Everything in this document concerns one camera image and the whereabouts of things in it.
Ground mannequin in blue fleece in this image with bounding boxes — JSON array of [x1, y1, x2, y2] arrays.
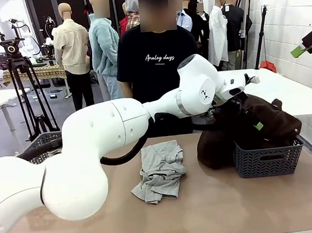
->
[[85, 0, 126, 102]]

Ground mannequin in light blue shirt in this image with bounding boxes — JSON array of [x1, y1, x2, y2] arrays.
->
[[175, 0, 194, 34]]

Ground mannequin in black coat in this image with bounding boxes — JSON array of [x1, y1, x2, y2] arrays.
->
[[221, 0, 257, 71]]

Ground red cloth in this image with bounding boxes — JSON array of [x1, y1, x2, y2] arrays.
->
[[259, 60, 278, 74]]

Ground dark brown trousers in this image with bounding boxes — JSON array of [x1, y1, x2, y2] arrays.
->
[[192, 89, 306, 172]]

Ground patterned tablecloth table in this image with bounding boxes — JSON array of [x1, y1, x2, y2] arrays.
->
[[2, 62, 68, 86]]

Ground grey t-shirt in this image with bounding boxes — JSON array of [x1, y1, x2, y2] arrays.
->
[[127, 139, 190, 207]]

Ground black light stand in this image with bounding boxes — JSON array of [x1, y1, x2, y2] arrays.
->
[[249, 4, 273, 70]]

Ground mannequin in white shirt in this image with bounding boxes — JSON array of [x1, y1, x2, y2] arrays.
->
[[205, 0, 233, 72]]

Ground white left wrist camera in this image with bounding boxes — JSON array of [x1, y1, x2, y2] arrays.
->
[[244, 72, 261, 86]]

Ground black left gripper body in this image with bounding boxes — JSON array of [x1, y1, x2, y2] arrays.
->
[[216, 90, 254, 121]]

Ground grey upright pole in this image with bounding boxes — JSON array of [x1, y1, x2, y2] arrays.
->
[[237, 0, 260, 70]]

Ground black left arm hose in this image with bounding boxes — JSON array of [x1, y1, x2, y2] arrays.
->
[[14, 107, 231, 174]]

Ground large white table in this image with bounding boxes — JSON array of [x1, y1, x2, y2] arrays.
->
[[217, 63, 312, 155]]

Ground person in black t-shirt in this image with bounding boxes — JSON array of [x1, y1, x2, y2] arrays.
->
[[110, 0, 205, 140]]

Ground person's right forearm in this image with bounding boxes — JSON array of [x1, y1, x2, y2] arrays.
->
[[120, 79, 134, 98]]

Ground black camera tripod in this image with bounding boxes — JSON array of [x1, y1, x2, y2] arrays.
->
[[0, 26, 61, 144]]

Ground grey plastic woven basket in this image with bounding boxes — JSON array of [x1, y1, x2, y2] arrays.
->
[[231, 134, 308, 180], [15, 130, 66, 166]]

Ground mannequin in plaid hoodie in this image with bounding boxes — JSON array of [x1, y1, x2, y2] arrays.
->
[[121, 0, 142, 34]]

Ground mannequin in black jacket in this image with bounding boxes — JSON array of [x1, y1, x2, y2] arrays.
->
[[189, 0, 213, 62]]

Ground mannequin in beige shirt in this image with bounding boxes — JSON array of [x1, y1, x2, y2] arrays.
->
[[51, 1, 97, 113]]

